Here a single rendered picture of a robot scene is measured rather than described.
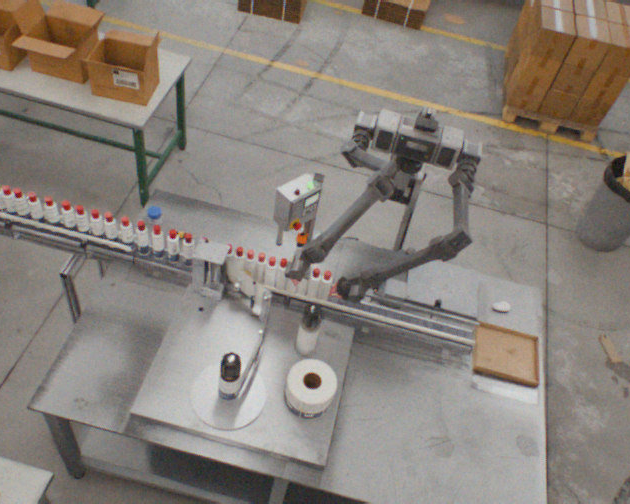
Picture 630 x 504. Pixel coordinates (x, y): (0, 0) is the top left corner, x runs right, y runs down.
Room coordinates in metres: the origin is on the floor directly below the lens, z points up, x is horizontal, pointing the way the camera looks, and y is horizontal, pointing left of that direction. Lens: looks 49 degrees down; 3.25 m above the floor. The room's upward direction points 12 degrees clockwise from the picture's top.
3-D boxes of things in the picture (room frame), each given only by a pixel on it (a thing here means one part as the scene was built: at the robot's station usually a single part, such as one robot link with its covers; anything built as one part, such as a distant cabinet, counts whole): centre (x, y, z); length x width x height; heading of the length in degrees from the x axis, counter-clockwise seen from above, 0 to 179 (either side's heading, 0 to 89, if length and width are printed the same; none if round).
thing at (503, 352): (1.70, -0.99, 0.85); 0.30 x 0.26 x 0.04; 86
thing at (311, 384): (1.24, -0.10, 0.95); 0.20 x 0.20 x 0.14
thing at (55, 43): (3.23, 1.76, 0.96); 0.53 x 0.45 x 0.37; 176
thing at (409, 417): (1.57, -0.11, 0.82); 2.10 x 1.31 x 0.02; 86
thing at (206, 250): (1.70, 0.43, 1.14); 0.14 x 0.11 x 0.01; 86
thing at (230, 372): (1.18, 0.22, 1.04); 0.09 x 0.09 x 0.29
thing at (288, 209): (1.86, 0.11, 1.38); 0.17 x 0.10 x 0.19; 141
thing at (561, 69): (5.33, -1.84, 0.45); 1.20 x 0.84 x 0.89; 176
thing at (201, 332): (1.33, 0.16, 0.86); 0.80 x 0.67 x 0.05; 86
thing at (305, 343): (1.48, -0.05, 1.03); 0.09 x 0.09 x 0.30
